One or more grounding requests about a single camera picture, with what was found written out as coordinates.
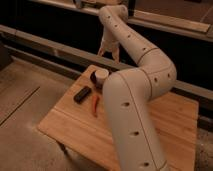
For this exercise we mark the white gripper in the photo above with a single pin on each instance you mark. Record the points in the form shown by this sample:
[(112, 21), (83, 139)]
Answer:
[(109, 44)]

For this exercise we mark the white ceramic cup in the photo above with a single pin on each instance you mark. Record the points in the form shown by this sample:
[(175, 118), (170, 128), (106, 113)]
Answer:
[(101, 75)]

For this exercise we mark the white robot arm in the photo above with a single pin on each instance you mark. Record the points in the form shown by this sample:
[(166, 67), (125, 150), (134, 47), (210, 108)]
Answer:
[(127, 92)]

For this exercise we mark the dark purple ceramic bowl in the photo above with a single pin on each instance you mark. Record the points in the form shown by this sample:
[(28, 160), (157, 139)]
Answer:
[(93, 79)]

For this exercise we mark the black rectangular block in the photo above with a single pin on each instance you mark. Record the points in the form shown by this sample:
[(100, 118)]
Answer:
[(82, 94)]

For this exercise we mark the red chili pepper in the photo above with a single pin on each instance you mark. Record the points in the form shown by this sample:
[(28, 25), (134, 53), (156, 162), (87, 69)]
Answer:
[(95, 101)]

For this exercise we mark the wooden table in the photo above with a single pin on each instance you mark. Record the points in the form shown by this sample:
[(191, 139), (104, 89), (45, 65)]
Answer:
[(174, 117)]

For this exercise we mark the metal table leg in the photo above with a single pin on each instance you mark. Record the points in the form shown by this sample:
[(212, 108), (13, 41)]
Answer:
[(62, 147)]

